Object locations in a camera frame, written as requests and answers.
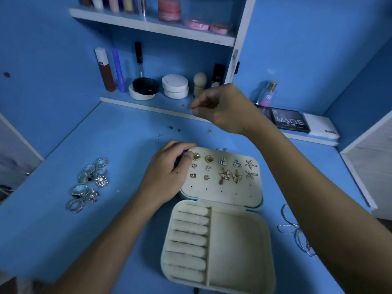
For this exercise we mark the green stud earring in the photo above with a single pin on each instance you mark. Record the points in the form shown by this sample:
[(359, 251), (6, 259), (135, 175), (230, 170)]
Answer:
[(209, 158), (196, 156)]

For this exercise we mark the black lettered eyeshadow palette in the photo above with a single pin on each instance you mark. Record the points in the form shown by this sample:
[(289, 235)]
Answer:
[(291, 120)]

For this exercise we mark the white shelf unit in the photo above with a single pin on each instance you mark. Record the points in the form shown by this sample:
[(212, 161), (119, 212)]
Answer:
[(242, 39)]

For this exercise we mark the cream jewellery box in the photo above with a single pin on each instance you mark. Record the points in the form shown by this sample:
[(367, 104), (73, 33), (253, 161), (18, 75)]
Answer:
[(236, 254)]

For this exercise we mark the blue cosmetic tube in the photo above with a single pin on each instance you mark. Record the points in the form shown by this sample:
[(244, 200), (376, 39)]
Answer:
[(119, 70)]

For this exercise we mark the pink round jar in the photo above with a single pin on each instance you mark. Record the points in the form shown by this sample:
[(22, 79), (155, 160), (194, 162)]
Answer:
[(169, 9)]

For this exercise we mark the gold dangling earring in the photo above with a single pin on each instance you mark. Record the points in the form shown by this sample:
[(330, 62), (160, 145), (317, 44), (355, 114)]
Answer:
[(225, 175), (237, 177)]

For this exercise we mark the pile of silver rings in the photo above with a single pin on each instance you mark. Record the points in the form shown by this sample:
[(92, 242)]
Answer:
[(101, 179)]

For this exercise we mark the black cosmetic bottle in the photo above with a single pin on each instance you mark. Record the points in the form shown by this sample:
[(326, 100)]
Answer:
[(218, 73)]

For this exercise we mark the short beige cosmetic tube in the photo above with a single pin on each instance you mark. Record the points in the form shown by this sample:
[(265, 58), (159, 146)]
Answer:
[(128, 3)]

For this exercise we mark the thin dark cosmetic bottle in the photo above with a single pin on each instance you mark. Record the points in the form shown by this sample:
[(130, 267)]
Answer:
[(236, 68)]

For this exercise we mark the dark eyeshadow palette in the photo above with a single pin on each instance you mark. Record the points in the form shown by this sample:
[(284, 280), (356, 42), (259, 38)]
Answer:
[(265, 110)]

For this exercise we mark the person's left forearm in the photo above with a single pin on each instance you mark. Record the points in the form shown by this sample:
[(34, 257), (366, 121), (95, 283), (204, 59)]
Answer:
[(107, 251)]

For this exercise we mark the pink flat compact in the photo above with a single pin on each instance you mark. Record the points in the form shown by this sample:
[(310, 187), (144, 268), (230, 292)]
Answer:
[(196, 24), (220, 28)]

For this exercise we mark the white slatted cabinet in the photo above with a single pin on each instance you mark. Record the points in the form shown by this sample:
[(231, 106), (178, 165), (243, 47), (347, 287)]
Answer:
[(377, 168)]

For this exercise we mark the small pink perfume bottle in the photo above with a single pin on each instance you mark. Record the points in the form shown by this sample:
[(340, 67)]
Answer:
[(266, 96)]

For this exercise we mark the white bowl black inside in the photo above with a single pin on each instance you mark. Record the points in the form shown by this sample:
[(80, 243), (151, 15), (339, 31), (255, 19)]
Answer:
[(145, 87)]

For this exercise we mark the black makeup brush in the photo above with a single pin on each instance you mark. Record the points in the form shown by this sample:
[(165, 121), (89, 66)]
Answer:
[(139, 58)]

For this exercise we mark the small silver stud earring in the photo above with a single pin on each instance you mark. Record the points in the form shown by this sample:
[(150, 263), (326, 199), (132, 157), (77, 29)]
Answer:
[(252, 174), (250, 163)]

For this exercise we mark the beige makeup sponge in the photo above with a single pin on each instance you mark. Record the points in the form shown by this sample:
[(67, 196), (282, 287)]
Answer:
[(200, 81)]

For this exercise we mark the brown lipstick tube white cap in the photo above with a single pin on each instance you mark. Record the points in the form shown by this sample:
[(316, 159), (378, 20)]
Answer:
[(106, 70)]

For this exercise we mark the white flat box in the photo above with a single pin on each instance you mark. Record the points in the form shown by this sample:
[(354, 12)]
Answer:
[(321, 126)]

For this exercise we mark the person's left hand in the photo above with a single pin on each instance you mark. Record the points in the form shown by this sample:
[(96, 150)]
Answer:
[(162, 177)]

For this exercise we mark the white framed marbled panel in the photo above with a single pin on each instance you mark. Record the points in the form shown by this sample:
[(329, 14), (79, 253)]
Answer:
[(15, 162)]

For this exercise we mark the person's right hand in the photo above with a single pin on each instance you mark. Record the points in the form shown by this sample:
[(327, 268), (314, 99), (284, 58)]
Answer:
[(230, 110)]

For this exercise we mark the tall beige cosmetic tube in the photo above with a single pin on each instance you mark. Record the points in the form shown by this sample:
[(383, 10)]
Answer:
[(114, 3)]

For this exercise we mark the white round cream jar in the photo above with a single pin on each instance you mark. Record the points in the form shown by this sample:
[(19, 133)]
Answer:
[(175, 86)]

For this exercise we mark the person's right forearm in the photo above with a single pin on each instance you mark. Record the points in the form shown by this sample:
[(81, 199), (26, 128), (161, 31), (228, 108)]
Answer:
[(324, 211)]

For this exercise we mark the white tube blue label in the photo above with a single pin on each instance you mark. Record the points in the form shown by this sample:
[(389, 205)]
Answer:
[(98, 1)]

